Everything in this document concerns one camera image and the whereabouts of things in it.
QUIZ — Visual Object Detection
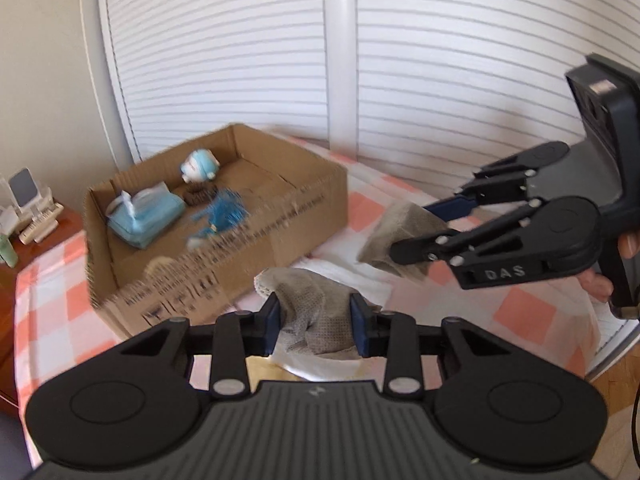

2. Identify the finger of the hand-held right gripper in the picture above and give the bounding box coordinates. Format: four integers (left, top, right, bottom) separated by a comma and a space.
390, 198, 546, 267
424, 146, 543, 222

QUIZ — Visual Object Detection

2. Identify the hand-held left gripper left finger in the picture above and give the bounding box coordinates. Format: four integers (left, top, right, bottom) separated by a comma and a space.
120, 292, 281, 402

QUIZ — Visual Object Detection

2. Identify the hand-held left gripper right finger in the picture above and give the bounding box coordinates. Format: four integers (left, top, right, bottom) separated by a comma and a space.
349, 292, 507, 397

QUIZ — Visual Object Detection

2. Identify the grey cloth with white trim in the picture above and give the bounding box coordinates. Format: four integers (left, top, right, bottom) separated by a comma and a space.
255, 267, 362, 358

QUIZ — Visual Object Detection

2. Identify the cardboard box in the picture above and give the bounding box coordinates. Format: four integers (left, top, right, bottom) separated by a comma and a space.
82, 122, 350, 341

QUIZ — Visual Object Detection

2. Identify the person's right hand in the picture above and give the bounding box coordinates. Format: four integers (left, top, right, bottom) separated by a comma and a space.
580, 232, 640, 306

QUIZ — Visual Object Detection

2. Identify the blue fluffy object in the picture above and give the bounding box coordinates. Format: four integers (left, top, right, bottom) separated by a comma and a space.
189, 189, 250, 250

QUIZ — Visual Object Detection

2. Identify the pink and white checkered tablecloth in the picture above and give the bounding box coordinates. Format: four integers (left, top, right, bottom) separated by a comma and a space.
15, 135, 602, 467

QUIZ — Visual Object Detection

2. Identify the dark brown scrunchie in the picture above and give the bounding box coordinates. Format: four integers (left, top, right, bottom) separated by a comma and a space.
185, 184, 219, 207

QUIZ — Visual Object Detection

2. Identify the white louvered closet door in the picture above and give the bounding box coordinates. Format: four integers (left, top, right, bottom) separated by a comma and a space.
353, 0, 640, 202
96, 0, 334, 162

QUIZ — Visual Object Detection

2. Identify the stack of blue face masks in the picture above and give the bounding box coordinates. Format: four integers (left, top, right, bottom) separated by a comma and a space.
106, 183, 187, 250

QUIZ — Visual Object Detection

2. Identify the blue and white plush toy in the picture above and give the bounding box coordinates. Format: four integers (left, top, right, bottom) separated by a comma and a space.
180, 148, 222, 185

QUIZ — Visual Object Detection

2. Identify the white remote control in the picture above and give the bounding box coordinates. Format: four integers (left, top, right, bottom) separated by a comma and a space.
18, 203, 65, 245

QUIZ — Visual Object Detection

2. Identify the green bottle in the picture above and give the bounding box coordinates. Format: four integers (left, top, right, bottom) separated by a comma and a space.
0, 233, 19, 267

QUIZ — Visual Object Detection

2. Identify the black cable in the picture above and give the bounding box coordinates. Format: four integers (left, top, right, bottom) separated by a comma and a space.
630, 305, 640, 463

